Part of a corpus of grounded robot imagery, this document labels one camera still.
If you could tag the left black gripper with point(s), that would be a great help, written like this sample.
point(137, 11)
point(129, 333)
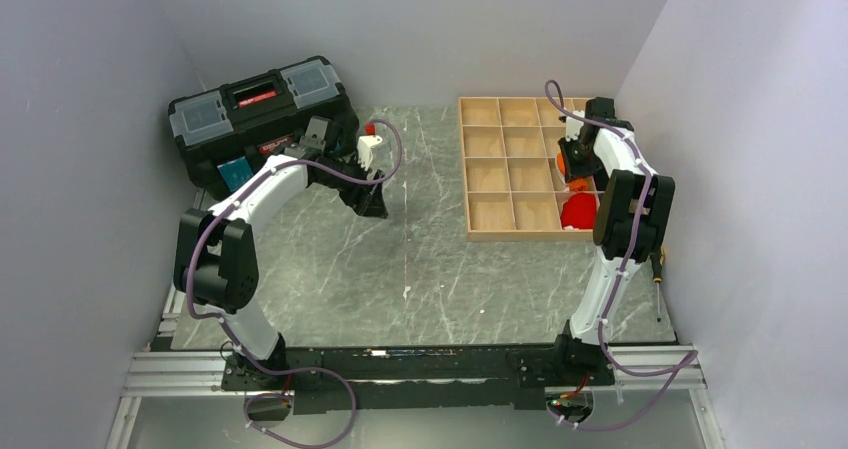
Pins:
point(366, 199)

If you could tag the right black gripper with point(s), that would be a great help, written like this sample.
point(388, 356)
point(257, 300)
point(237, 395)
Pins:
point(573, 170)

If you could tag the orange underwear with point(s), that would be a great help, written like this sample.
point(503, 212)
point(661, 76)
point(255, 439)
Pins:
point(578, 184)

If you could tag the wooden compartment tray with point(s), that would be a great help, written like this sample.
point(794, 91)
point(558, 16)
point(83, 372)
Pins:
point(512, 189)

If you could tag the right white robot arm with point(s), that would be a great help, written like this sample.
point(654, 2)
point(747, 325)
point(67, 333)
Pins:
point(630, 223)

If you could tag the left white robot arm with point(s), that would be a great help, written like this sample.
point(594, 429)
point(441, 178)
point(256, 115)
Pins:
point(216, 260)

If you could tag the red rolled underwear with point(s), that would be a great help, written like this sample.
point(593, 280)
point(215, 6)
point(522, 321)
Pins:
point(579, 212)

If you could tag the yellow black screwdriver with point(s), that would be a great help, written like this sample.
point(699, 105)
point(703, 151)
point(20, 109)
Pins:
point(657, 259)

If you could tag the black plastic toolbox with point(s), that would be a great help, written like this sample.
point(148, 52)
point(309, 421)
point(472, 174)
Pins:
point(224, 135)

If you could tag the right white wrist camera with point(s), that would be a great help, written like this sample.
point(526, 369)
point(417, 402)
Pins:
point(573, 127)

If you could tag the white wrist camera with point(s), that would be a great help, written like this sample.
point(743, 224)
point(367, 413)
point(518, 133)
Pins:
point(367, 145)
point(573, 127)

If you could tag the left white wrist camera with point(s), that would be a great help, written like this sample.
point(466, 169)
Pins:
point(367, 145)

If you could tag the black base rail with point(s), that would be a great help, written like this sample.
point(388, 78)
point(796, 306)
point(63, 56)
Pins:
point(522, 376)

